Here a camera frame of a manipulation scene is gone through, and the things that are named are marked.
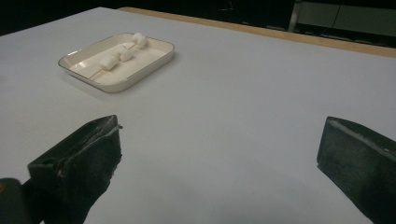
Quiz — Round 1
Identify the white table sheet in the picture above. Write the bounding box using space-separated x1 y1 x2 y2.
0 7 396 224

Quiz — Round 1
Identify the grey background panel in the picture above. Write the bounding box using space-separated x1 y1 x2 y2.
295 2 396 39

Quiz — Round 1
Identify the thin wooden skewer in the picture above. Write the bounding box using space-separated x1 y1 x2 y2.
88 41 139 80

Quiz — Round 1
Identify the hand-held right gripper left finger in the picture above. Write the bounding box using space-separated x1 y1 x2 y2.
27 114 123 224

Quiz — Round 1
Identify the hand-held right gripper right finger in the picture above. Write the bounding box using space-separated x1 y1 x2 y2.
317 116 396 224

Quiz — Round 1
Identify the thin black cable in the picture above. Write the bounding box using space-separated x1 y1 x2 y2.
321 0 345 35

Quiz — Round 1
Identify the cream rectangular tray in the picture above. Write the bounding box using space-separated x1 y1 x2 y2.
57 32 176 93

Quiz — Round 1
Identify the white metal stand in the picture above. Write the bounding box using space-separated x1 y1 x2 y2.
287 0 304 33

